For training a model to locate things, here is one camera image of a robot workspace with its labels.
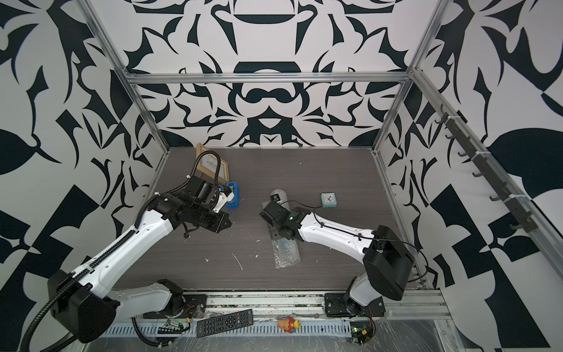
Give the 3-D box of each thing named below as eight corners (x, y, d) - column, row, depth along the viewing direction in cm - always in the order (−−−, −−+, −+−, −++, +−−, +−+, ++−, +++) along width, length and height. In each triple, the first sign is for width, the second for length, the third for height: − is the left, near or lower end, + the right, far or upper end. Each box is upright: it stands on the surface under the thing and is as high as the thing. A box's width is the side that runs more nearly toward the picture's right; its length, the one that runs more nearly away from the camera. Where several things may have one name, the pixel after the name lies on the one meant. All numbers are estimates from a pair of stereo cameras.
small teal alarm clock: (322, 207, 100) (323, 204, 98) (320, 195, 104) (321, 192, 102) (336, 207, 100) (337, 204, 98) (334, 195, 104) (335, 192, 102)
